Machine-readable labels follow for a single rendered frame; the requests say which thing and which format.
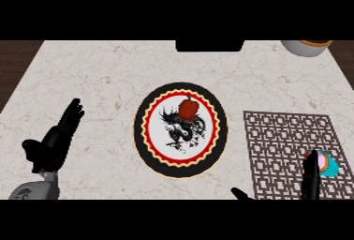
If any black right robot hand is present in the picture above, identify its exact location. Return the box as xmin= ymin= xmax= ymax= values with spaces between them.
xmin=230 ymin=149 xmax=322 ymax=201

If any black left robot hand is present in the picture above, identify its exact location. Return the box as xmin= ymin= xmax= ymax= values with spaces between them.
xmin=21 ymin=97 xmax=87 ymax=174

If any brown patterned placemat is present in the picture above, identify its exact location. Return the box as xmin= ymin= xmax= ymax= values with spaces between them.
xmin=242 ymin=110 xmax=354 ymax=201

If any round black-rimmed dragon plate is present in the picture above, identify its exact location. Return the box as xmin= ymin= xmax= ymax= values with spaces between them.
xmin=133 ymin=82 xmax=230 ymax=179

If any red bell pepper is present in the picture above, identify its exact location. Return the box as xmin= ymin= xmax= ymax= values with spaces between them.
xmin=177 ymin=95 xmax=201 ymax=122

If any grey pot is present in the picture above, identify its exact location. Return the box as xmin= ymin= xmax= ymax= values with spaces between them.
xmin=279 ymin=39 xmax=335 ymax=58

